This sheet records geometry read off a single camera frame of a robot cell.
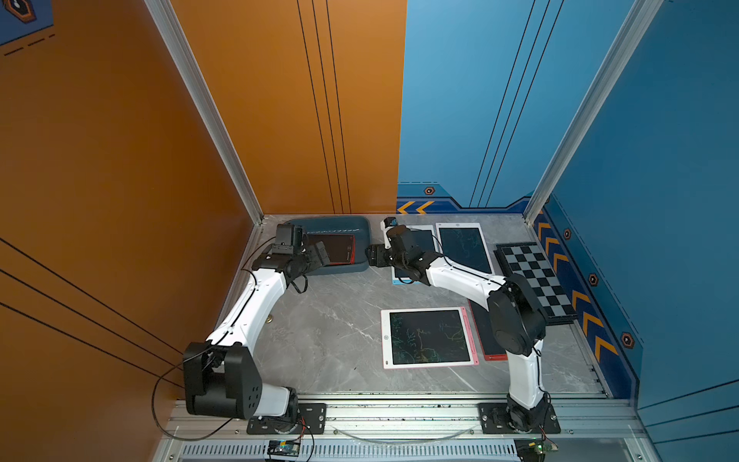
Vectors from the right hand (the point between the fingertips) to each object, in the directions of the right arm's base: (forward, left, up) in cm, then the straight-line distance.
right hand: (374, 249), depth 92 cm
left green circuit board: (-51, +22, -17) cm, 58 cm away
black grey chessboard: (+4, -55, -11) cm, 57 cm away
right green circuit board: (-51, -40, -16) cm, 67 cm away
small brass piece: (-19, +33, -12) cm, 40 cm away
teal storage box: (+20, +7, -10) cm, 23 cm away
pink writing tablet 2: (-23, -18, -14) cm, 33 cm away
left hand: (-5, +17, +4) cm, 18 cm away
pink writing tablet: (+13, -34, -14) cm, 39 cm away
